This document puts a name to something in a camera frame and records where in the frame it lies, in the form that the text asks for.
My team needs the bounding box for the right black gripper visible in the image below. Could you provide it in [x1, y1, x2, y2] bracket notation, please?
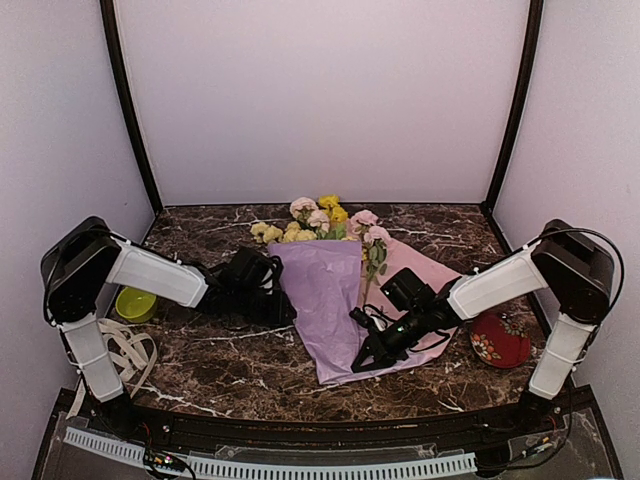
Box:
[354, 306, 428, 372]

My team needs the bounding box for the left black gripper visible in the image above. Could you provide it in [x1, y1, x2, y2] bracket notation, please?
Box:
[233, 286, 296, 325]

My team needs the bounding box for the pink purple wrapping paper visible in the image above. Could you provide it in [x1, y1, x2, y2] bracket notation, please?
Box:
[268, 240, 450, 385]

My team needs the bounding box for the yellow daisy flower bunch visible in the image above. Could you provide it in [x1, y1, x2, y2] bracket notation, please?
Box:
[341, 235, 369, 264]

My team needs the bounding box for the pink rose flower stem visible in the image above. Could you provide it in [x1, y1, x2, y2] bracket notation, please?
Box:
[289, 197, 391, 304]

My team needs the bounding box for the yellow fuzzy poppy stem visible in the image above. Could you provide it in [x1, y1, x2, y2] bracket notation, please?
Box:
[318, 194, 349, 225]

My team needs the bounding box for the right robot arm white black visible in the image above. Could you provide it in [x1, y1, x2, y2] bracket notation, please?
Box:
[350, 219, 626, 434]

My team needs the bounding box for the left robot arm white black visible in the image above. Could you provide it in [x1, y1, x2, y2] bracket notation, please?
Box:
[40, 216, 296, 436]

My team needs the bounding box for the lime green bowl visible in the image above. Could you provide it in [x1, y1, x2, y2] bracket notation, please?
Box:
[115, 287, 157, 324]

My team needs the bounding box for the red floral dish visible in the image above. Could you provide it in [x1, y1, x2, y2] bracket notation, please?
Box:
[469, 312, 531, 370]

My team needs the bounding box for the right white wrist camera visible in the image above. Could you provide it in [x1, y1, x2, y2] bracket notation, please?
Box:
[349, 304, 392, 331]

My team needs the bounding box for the white ribbon strap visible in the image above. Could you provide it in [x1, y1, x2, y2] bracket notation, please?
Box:
[66, 317, 158, 420]

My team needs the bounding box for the black front table rail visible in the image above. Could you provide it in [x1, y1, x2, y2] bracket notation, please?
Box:
[133, 403, 517, 450]

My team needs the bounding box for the white slotted cable duct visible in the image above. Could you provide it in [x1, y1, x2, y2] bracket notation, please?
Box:
[63, 427, 477, 479]

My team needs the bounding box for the right black frame post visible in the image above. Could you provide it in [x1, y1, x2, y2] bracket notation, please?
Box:
[480, 0, 545, 216]

